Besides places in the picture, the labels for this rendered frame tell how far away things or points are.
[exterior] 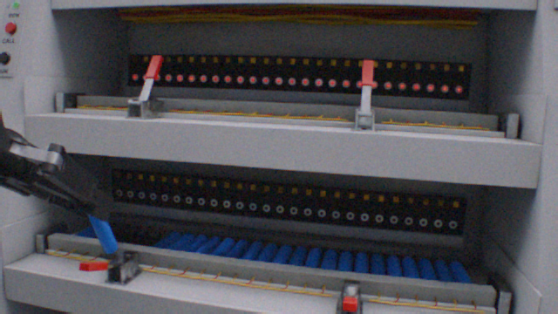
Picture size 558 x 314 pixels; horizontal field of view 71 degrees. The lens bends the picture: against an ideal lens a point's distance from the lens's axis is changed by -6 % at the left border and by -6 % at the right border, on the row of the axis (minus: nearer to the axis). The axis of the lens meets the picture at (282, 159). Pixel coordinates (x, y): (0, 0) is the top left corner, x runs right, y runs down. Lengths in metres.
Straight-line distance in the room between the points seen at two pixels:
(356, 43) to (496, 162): 0.32
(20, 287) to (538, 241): 0.59
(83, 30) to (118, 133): 0.23
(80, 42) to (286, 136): 0.38
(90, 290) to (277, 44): 0.45
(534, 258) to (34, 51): 0.64
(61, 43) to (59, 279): 0.33
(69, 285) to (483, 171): 0.48
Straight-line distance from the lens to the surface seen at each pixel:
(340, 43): 0.68
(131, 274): 0.53
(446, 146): 0.44
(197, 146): 0.47
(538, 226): 0.47
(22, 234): 0.62
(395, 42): 0.68
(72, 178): 0.40
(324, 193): 0.59
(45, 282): 0.57
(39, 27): 0.64
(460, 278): 0.54
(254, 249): 0.56
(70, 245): 0.60
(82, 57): 0.70
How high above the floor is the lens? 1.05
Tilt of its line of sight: 6 degrees up
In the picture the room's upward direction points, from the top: 5 degrees clockwise
